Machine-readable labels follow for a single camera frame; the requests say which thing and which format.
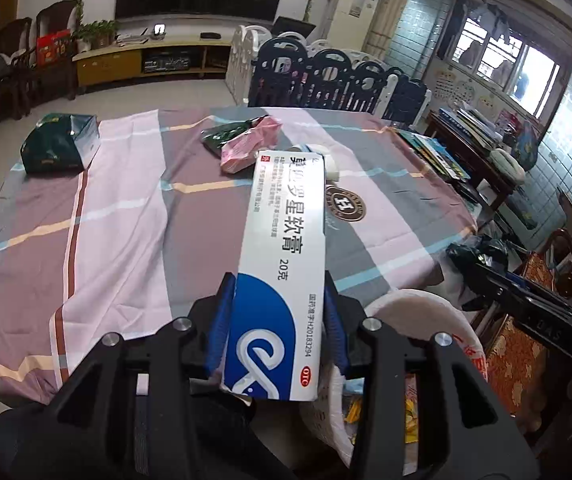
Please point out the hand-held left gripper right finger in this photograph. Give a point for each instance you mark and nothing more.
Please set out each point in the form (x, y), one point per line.
(338, 332)

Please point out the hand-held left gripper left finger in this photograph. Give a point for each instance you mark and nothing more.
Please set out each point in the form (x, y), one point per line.
(217, 332)

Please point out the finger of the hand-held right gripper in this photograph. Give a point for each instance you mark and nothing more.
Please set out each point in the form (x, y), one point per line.
(483, 302)
(485, 275)

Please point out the black plastic bag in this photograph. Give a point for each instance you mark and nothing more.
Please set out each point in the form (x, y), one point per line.
(485, 250)

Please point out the white blue medicine box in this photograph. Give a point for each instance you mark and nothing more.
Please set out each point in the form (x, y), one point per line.
(286, 240)

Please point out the yellow snack bag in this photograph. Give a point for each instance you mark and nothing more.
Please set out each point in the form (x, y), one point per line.
(410, 415)

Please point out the wooden chair floral cushion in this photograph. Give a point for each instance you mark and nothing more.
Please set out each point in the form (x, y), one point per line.
(515, 365)

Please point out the dark wooden side desk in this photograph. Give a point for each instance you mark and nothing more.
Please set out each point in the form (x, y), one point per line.
(470, 152)

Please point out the stack of picture books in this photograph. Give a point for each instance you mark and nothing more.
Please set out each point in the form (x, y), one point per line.
(435, 155)

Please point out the blue printed bag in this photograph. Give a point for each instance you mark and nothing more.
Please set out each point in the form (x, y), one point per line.
(528, 147)

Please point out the plaid pink grey tablecloth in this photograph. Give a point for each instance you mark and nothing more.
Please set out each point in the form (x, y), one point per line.
(116, 220)

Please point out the pile of books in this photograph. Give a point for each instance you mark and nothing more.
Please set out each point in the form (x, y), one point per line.
(465, 120)

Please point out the small white tube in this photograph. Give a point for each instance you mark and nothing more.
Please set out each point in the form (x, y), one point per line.
(331, 162)

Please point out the pink plastic bag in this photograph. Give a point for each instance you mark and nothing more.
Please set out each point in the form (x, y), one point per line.
(246, 150)

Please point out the dark green crumpled packet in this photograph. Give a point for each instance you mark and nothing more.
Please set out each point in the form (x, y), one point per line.
(218, 137)

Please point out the glass window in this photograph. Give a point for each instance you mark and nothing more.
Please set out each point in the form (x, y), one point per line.
(535, 70)

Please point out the dark green carton box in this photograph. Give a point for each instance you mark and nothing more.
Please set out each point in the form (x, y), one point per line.
(51, 147)

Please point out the blue white playpen fence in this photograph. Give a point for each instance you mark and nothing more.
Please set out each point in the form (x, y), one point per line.
(316, 80)

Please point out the beige curtain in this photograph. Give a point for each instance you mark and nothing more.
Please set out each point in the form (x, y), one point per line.
(395, 5)

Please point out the yellow wooden television cabinet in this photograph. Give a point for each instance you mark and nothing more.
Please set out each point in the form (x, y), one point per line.
(106, 65)

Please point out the black set-top box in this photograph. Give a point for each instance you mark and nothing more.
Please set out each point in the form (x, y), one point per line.
(209, 36)

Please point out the white standing air conditioner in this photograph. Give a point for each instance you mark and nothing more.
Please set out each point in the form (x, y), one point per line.
(360, 5)

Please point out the black monitor screen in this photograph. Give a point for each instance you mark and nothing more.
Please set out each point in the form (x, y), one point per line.
(293, 27)

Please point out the potted green plant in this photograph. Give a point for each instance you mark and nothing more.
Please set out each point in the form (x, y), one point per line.
(98, 35)

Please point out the red gift box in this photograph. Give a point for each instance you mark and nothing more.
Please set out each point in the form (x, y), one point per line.
(55, 47)

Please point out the dark wooden armchair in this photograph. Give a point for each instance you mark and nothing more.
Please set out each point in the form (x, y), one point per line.
(58, 15)
(13, 35)

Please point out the wall chart poster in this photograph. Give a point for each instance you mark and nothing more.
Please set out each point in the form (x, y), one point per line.
(453, 90)

